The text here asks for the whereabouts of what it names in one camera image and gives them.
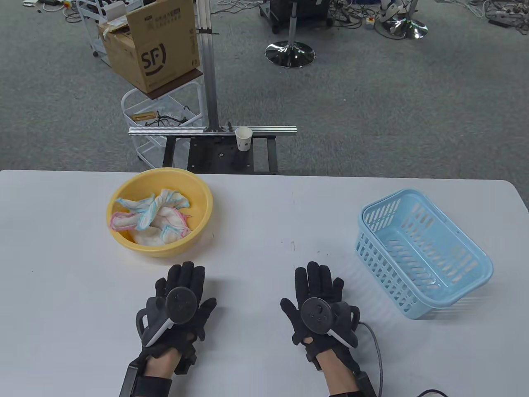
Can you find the person's right hand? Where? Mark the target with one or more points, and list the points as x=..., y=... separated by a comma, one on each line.
x=314, y=281

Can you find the white paper cup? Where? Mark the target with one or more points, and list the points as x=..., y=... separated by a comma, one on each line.
x=244, y=138

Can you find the brown wooden board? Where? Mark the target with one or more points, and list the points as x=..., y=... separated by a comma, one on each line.
x=177, y=82

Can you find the black hand controller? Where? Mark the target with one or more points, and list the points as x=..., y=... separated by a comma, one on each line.
x=181, y=306
x=316, y=314

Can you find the black glove sensor box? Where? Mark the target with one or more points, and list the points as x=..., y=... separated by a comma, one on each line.
x=314, y=357
x=186, y=359

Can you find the blue-trimmed white dish cloth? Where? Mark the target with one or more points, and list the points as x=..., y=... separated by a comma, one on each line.
x=144, y=237
x=171, y=197

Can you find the black right hand controller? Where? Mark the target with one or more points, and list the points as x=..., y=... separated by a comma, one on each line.
x=316, y=314

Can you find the brown cardboard box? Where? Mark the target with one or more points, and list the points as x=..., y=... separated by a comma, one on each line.
x=157, y=41

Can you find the light blue plastic basket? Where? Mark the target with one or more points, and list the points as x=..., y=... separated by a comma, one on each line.
x=475, y=258

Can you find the person's left hand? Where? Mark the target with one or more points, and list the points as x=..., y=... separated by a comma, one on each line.
x=186, y=275

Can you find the chrome stool base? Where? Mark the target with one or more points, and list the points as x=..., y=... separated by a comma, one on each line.
x=403, y=29
x=289, y=53

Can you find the person's left forearm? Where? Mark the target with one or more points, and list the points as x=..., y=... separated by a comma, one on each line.
x=161, y=364

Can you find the black equipment case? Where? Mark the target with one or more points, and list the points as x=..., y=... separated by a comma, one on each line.
x=306, y=10

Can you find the black metal stand base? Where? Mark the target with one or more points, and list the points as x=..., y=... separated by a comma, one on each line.
x=215, y=155

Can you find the yellow plastic basin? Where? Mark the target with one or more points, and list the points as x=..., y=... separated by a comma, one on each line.
x=198, y=206

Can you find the black left hand controller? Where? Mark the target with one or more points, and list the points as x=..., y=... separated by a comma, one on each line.
x=181, y=306

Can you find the black power strip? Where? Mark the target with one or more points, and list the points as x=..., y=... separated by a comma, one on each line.
x=500, y=21

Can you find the black right glove sensor box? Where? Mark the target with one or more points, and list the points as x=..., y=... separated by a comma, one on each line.
x=314, y=357

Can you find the small brown box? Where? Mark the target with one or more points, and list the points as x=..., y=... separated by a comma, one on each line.
x=144, y=115

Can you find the black left glove sensor box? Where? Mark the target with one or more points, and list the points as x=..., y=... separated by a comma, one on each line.
x=186, y=359

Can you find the white metal trolley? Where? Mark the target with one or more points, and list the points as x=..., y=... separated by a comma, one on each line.
x=81, y=12

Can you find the pink-trimmed white dish cloth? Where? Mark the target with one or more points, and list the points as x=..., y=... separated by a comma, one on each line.
x=122, y=222

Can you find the person's right forearm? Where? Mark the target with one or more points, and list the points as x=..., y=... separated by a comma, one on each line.
x=339, y=372

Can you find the red button switch box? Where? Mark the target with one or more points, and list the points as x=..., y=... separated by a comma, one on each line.
x=370, y=21

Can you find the aluminium profile frame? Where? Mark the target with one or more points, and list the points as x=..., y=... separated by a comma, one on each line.
x=208, y=62

